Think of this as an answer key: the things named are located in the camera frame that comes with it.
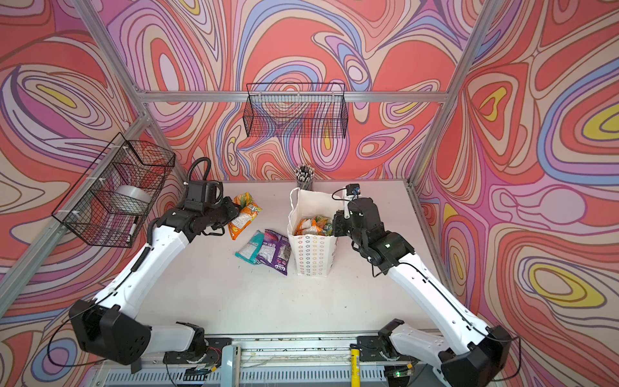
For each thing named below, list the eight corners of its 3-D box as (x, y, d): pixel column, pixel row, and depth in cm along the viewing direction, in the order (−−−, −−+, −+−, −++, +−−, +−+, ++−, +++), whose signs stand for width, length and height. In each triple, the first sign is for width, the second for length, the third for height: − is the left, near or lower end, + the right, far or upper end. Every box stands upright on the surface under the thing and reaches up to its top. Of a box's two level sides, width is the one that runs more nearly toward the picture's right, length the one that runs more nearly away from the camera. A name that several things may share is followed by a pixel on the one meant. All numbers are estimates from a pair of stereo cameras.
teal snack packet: (239, 257, 95) (236, 252, 92) (258, 235, 102) (256, 229, 99) (253, 266, 93) (251, 261, 89) (272, 243, 100) (271, 237, 96)
